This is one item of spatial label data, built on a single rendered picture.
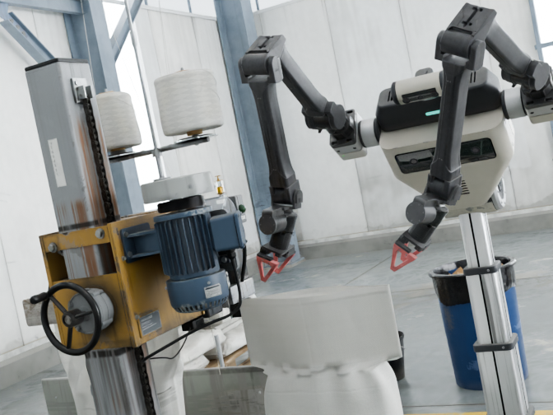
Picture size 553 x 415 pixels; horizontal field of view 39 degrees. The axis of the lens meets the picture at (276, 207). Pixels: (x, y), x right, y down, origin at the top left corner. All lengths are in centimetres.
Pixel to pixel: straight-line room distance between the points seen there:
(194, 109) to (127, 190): 604
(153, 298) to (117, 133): 47
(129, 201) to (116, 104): 586
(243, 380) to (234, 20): 874
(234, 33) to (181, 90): 911
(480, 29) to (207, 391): 162
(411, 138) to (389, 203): 815
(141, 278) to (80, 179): 29
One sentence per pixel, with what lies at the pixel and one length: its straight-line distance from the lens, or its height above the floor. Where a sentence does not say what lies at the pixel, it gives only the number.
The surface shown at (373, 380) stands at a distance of 213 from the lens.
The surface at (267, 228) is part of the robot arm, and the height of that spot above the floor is 123.
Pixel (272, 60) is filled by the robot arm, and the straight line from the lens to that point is 202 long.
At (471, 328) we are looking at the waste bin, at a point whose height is 35.
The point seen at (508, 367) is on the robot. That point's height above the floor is 61.
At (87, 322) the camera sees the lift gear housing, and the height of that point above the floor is 111.
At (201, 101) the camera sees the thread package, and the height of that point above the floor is 160.
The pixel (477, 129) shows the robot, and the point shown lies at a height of 139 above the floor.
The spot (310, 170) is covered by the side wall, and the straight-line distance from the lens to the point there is 1088.
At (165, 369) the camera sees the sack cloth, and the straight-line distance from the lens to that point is 246.
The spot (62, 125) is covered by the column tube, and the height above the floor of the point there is 160.
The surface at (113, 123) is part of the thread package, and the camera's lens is 217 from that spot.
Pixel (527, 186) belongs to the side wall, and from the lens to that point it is 1010.
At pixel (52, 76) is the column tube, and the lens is 200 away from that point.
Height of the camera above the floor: 140
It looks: 3 degrees down
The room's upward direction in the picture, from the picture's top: 11 degrees counter-clockwise
